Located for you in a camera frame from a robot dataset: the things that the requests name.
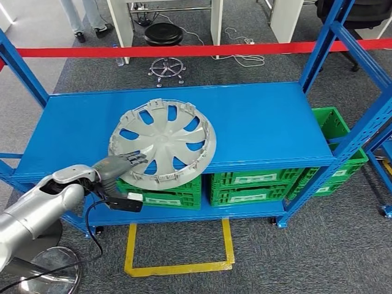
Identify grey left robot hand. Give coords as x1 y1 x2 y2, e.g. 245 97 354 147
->
91 151 150 195

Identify grey plastic wheel hubcap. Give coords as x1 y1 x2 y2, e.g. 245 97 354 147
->
108 98 218 192

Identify blue metal shelf rack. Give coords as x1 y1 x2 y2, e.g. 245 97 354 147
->
364 126 392 220
0 0 392 238

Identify clear water bottle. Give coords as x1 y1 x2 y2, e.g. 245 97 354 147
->
113 43 125 67

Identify white desk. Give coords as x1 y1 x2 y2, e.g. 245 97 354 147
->
270 0 305 44
106 0 224 64

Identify red barrier belt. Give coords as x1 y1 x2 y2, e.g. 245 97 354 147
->
0 38 392 72

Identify black stool chrome base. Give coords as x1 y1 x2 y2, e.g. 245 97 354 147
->
144 22 187 88

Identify black office chair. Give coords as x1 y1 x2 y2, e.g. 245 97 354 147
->
315 0 392 73

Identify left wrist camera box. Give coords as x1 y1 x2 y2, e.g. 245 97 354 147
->
106 192 144 213

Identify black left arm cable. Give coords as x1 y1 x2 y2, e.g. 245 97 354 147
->
0 198 109 294

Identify black cable bundle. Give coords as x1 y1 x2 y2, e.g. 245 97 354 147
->
133 3 160 27

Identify white floor cable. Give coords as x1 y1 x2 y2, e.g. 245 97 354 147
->
159 14 266 68

